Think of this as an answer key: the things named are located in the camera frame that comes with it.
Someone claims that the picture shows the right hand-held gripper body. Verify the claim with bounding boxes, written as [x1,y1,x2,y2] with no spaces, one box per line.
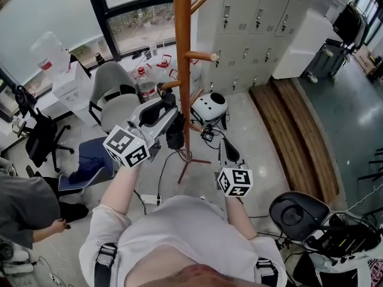
[216,137,254,197]

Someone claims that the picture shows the black office chair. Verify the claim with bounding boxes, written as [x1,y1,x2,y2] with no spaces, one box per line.
[17,107,75,173]

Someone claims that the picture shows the black shoulder strap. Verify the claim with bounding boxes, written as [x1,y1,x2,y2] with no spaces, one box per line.
[254,257,280,287]
[93,242,118,287]

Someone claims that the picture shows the wooden bench platform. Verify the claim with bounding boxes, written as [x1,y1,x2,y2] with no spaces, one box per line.
[248,77,341,205]

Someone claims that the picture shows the black shell chair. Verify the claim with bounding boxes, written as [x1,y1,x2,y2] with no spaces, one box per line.
[268,191,331,242]

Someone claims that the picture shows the brown wooden coat rack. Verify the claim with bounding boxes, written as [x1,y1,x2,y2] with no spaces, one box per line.
[156,0,220,185]

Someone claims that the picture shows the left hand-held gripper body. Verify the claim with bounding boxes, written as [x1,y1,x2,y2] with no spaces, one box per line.
[103,96,180,169]

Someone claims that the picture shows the black bag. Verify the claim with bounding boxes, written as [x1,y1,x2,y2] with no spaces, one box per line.
[331,1,367,46]

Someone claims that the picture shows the person's left forearm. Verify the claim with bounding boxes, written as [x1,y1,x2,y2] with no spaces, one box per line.
[99,159,148,219]

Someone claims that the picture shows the white cabinet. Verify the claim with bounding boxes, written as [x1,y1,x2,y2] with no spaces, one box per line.
[270,10,334,81]

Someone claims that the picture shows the white power strip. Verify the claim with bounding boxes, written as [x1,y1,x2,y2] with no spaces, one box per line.
[139,193,163,206]

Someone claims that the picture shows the black headphones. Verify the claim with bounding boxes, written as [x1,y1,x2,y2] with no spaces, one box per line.
[14,84,38,114]

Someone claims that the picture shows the person's white shirt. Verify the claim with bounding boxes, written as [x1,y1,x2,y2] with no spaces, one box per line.
[78,194,288,287]

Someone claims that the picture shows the grey metal lockers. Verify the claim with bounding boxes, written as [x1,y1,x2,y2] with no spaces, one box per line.
[194,0,319,93]

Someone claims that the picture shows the person's right forearm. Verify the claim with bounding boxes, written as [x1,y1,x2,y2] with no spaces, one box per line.
[224,194,259,241]

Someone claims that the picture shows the blue chair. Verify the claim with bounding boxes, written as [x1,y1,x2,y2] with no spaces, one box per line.
[57,136,121,192]

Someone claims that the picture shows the white cardboard box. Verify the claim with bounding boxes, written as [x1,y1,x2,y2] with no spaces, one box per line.
[51,60,94,126]

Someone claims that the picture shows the grey office chair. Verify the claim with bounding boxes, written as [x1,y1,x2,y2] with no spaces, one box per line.
[87,60,144,136]

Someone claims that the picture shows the black wheeled cart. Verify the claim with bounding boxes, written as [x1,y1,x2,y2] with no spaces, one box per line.
[300,38,351,84]

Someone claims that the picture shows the clear plastic container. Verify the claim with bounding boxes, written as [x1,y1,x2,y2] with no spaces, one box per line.
[29,30,72,78]

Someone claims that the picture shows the black power cable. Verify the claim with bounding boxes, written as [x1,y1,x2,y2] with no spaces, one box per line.
[156,148,182,197]

